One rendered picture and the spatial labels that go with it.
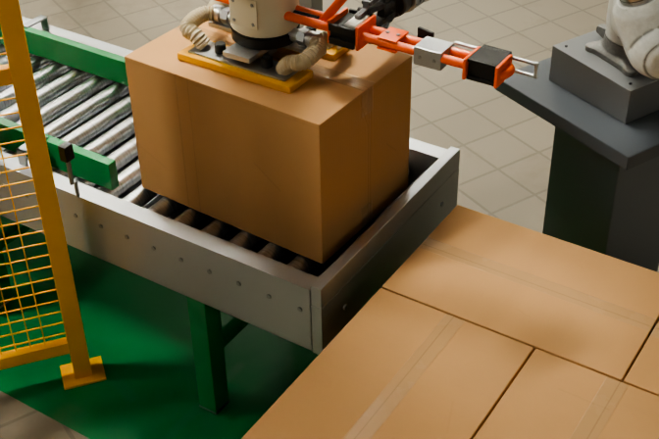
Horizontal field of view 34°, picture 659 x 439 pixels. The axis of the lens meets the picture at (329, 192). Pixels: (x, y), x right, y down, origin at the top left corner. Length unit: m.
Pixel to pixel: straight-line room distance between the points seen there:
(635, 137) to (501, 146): 1.37
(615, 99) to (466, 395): 0.94
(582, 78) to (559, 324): 0.74
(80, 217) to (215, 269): 0.45
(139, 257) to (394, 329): 0.75
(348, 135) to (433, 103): 1.88
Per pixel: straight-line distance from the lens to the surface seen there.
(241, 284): 2.64
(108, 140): 3.21
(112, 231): 2.87
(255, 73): 2.59
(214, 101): 2.60
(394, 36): 2.47
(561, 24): 5.09
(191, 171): 2.78
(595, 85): 2.91
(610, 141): 2.80
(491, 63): 2.35
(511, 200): 3.85
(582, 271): 2.68
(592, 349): 2.48
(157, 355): 3.25
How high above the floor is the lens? 2.20
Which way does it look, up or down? 35 degrees down
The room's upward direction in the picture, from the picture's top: 1 degrees counter-clockwise
